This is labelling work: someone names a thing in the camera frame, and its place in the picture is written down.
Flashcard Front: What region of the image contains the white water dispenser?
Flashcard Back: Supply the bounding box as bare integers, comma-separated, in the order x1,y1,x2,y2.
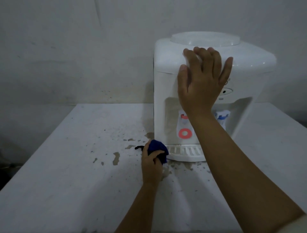
153,31,277,162

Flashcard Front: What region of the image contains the blue dispenser tap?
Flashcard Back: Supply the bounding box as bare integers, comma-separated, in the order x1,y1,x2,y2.
214,110,231,130

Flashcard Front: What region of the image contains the person's right hand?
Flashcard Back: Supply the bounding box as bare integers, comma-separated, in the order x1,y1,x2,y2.
177,47,233,117

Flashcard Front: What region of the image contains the person's left hand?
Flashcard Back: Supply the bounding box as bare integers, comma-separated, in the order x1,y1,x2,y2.
141,140,165,186

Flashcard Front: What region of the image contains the blue cloth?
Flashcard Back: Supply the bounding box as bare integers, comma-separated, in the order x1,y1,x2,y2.
135,140,169,165

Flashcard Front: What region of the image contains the person's right forearm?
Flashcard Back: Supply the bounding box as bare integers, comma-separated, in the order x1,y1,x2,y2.
188,112,306,233

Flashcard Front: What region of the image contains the person's left forearm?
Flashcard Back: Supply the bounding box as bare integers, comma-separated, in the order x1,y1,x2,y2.
115,182,160,233

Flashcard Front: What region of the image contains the white slotted drip tray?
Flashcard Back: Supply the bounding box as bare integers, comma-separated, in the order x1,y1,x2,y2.
165,145,207,162

